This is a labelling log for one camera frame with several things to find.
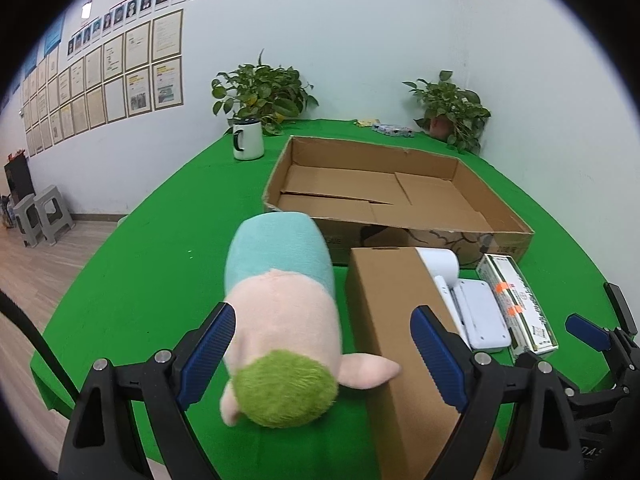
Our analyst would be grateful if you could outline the grey plastic stool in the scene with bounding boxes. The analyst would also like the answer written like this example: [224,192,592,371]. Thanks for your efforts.
[13,194,42,247]
[35,185,75,245]

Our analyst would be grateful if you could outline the white handheld device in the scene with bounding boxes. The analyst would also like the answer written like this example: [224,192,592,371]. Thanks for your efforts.
[416,247,469,346]

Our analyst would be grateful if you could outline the white enamel mug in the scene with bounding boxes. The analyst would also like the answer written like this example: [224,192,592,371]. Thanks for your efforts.
[232,119,265,162]

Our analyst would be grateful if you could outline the green table cloth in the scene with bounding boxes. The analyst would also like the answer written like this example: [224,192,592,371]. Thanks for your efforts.
[44,136,617,479]

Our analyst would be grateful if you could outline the black cable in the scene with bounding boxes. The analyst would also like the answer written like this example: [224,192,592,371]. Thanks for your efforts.
[0,288,82,403]

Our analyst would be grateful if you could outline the left potted green plant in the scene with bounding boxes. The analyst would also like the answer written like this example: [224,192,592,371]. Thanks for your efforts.
[210,54,319,136]

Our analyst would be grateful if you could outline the large open cardboard tray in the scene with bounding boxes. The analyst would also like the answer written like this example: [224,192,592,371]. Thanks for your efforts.
[262,136,534,269]

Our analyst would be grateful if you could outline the yellow small item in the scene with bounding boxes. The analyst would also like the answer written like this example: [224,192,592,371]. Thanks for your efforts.
[354,119,380,128]

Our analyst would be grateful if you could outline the right potted green plant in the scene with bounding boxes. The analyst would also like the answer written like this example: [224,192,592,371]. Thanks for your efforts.
[404,70,491,153]

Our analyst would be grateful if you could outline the white flat rectangular case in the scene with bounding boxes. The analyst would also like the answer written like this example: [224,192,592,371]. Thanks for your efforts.
[452,278,511,353]

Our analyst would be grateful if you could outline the narrow brown cardboard box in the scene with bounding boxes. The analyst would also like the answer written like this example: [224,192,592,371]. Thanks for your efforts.
[345,247,459,479]

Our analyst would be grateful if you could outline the white green medicine box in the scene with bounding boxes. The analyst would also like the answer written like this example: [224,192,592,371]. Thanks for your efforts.
[476,254,559,359]

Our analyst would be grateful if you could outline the pink plush toy green hair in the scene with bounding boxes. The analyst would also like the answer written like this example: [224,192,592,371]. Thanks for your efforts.
[219,211,401,429]

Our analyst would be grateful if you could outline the black monitor screen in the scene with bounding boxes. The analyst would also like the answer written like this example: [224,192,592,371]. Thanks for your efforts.
[4,152,35,204]

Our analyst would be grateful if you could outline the small colourful packet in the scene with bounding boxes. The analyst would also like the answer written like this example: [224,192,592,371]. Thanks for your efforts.
[371,124,414,138]

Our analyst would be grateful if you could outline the potted green plant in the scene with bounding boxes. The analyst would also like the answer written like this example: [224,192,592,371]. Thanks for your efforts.
[404,70,491,153]
[210,54,319,136]

